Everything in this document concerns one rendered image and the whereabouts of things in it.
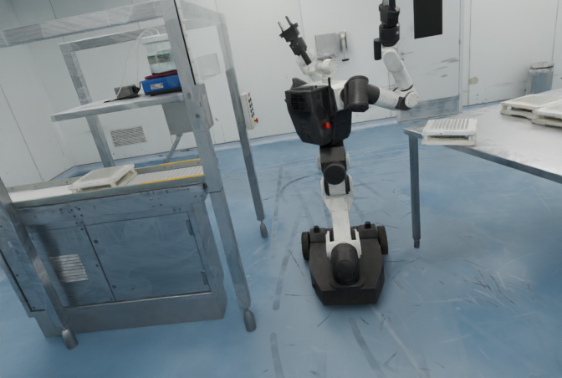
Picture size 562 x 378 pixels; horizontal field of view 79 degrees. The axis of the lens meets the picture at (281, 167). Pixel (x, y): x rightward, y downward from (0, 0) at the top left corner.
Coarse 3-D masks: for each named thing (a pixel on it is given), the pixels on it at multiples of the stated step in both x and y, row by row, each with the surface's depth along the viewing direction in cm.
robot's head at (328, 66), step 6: (318, 60) 176; (324, 60) 171; (330, 60) 168; (336, 60) 170; (318, 66) 175; (324, 66) 170; (330, 66) 169; (336, 66) 171; (318, 72) 177; (324, 72) 173; (330, 72) 170; (324, 78) 173
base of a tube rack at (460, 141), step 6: (432, 138) 179; (438, 138) 178; (444, 138) 176; (450, 138) 175; (456, 138) 173; (462, 138) 172; (426, 144) 178; (432, 144) 177; (438, 144) 175; (444, 144) 174; (450, 144) 172; (456, 144) 171; (462, 144) 170; (468, 144) 168; (474, 144) 167
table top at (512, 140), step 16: (560, 96) 221; (480, 112) 217; (496, 112) 212; (416, 128) 208; (480, 128) 189; (496, 128) 185; (512, 128) 181; (528, 128) 177; (544, 128) 173; (560, 128) 170; (480, 144) 168; (496, 144) 164; (512, 144) 161; (528, 144) 158; (544, 144) 155; (560, 144) 152; (496, 160) 152; (512, 160) 145; (528, 160) 143; (544, 160) 140; (560, 160) 138; (544, 176) 133; (560, 176) 127
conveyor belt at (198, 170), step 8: (184, 168) 194; (192, 168) 191; (200, 168) 189; (136, 176) 194; (144, 176) 192; (152, 176) 189; (160, 176) 187; (168, 176) 185; (176, 176) 182; (128, 184) 184; (184, 184) 171; (16, 192) 204; (24, 192) 201; (32, 192) 199; (40, 192) 196; (48, 192) 194; (56, 192) 191; (64, 192) 189; (128, 192) 173; (16, 200) 190; (72, 200) 176; (16, 208) 179
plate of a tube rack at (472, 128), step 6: (432, 120) 193; (444, 120) 189; (474, 120) 180; (426, 126) 185; (468, 126) 173; (474, 126) 172; (426, 132) 176; (432, 132) 175; (438, 132) 173; (444, 132) 172; (450, 132) 170; (456, 132) 169; (462, 132) 168; (468, 132) 166; (474, 132) 165
